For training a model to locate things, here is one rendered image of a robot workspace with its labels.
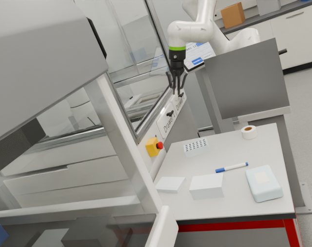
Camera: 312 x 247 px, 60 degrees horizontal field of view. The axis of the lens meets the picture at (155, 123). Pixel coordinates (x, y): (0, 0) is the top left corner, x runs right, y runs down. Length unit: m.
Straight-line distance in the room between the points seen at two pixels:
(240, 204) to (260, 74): 0.78
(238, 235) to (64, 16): 0.88
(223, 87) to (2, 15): 1.26
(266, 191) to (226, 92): 0.76
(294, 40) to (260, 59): 2.86
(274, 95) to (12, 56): 1.35
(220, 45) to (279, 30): 2.58
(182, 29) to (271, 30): 2.99
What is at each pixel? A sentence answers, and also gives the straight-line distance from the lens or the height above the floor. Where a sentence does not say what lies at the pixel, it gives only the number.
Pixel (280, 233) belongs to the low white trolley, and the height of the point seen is 0.66.
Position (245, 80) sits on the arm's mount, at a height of 0.96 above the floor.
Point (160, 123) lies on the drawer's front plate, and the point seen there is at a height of 0.91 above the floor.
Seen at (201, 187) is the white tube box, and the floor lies 0.81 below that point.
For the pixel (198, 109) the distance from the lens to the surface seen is 3.31.
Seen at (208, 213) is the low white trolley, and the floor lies 0.76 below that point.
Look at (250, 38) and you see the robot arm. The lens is 1.71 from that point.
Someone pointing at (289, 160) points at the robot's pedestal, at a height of 0.39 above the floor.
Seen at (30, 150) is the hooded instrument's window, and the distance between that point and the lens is 0.50.
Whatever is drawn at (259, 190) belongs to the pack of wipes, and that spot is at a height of 0.80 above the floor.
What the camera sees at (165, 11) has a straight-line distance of 3.11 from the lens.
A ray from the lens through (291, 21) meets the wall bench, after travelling 4.33.
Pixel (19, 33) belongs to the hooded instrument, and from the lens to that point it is 0.54.
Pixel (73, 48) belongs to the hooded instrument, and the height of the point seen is 1.44.
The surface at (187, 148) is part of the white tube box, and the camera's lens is 1.40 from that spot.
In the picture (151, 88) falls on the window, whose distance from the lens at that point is 1.61.
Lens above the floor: 1.43
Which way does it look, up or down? 20 degrees down
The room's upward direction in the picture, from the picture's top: 23 degrees counter-clockwise
